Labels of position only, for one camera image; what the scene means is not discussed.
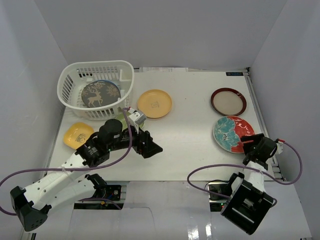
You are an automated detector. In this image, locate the teal scalloped plate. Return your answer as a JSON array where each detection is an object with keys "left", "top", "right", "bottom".
[{"left": 97, "top": 79, "right": 121, "bottom": 90}]

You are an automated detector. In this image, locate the dark blue label sticker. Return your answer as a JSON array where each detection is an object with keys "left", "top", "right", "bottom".
[{"left": 226, "top": 72, "right": 244, "bottom": 77}]

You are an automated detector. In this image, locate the red and teal floral plate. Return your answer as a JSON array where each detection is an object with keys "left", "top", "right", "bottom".
[{"left": 212, "top": 115, "right": 255, "bottom": 154}]

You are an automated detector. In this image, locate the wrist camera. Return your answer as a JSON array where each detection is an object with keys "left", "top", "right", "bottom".
[
  {"left": 274, "top": 138, "right": 285, "bottom": 155},
  {"left": 128, "top": 107, "right": 147, "bottom": 126}
]

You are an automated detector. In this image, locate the dark red rimmed plate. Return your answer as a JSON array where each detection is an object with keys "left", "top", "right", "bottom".
[{"left": 210, "top": 87, "right": 247, "bottom": 116}]

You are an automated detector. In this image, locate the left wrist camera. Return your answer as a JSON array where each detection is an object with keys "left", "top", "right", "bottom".
[{"left": 128, "top": 107, "right": 147, "bottom": 126}]

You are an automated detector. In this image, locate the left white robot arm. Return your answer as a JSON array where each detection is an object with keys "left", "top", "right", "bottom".
[{"left": 10, "top": 119, "right": 163, "bottom": 232}]

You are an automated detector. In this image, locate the green square plate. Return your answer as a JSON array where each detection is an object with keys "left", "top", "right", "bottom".
[{"left": 115, "top": 112, "right": 145, "bottom": 131}]

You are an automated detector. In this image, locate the white plastic basket bin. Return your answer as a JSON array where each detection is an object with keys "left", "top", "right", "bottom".
[{"left": 57, "top": 60, "right": 135, "bottom": 121}]

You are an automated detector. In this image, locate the yellow square plate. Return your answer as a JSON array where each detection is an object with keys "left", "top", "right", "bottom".
[{"left": 63, "top": 122, "right": 95, "bottom": 150}]

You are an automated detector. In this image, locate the grey reindeer plate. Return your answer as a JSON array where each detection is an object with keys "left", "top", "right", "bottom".
[{"left": 81, "top": 81, "right": 121, "bottom": 108}]

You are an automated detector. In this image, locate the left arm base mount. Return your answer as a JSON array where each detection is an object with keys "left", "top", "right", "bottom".
[{"left": 73, "top": 184, "right": 124, "bottom": 210}]

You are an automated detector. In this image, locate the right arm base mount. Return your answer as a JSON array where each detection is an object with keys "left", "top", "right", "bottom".
[{"left": 205, "top": 180, "right": 239, "bottom": 213}]

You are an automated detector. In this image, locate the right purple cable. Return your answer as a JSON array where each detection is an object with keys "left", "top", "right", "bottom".
[{"left": 186, "top": 139, "right": 304, "bottom": 201}]

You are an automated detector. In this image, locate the orange round bear plate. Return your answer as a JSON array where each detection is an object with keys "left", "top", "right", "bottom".
[{"left": 137, "top": 89, "right": 173, "bottom": 119}]

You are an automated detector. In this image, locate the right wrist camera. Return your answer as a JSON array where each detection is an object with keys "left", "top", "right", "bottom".
[{"left": 274, "top": 138, "right": 285, "bottom": 155}]

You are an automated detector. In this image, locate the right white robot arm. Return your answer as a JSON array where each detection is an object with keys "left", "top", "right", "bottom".
[{"left": 220, "top": 133, "right": 277, "bottom": 235}]

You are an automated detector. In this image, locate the white paper sheet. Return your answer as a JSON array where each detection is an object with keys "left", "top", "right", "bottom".
[{"left": 134, "top": 67, "right": 189, "bottom": 73}]

